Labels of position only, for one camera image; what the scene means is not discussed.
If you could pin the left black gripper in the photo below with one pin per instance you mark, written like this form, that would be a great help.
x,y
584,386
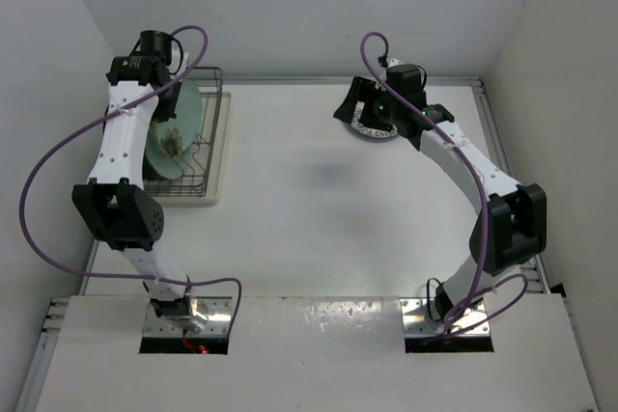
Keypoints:
x,y
166,111

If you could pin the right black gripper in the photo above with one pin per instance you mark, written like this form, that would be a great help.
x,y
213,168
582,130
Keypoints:
x,y
359,92

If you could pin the blue floral pattern plate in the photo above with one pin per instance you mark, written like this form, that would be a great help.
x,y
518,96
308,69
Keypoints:
x,y
372,134

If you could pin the teal flower plate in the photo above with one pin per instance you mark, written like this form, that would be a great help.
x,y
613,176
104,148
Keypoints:
x,y
174,137
162,169

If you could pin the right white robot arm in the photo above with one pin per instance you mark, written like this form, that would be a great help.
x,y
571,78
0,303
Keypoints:
x,y
511,225

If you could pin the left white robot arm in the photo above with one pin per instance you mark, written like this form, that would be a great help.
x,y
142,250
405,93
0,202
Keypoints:
x,y
145,90

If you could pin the grey wire dish rack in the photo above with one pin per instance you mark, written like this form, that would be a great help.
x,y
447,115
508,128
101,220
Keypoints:
x,y
211,77

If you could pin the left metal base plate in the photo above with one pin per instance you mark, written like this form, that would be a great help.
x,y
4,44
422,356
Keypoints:
x,y
212,318

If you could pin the metal base plate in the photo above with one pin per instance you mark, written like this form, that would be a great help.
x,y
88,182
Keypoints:
x,y
417,324
212,318

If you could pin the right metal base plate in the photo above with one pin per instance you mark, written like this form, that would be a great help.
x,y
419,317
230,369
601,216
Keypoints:
x,y
417,324

